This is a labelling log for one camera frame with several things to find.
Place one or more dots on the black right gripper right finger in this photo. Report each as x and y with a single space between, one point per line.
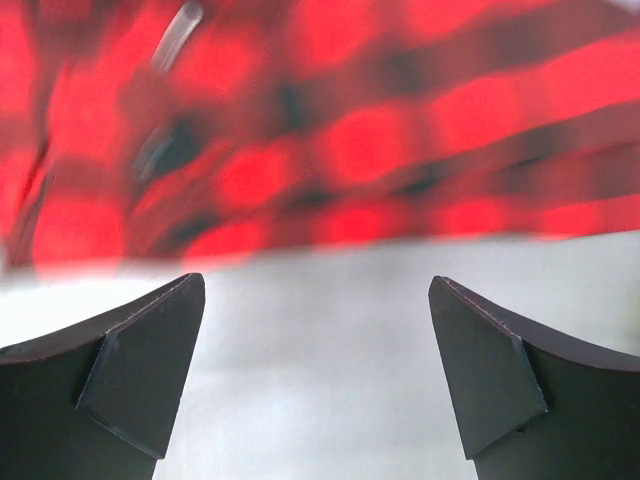
532 402

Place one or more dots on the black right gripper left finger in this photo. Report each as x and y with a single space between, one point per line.
99 399

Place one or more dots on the red black plaid shirt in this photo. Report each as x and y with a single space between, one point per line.
192 129

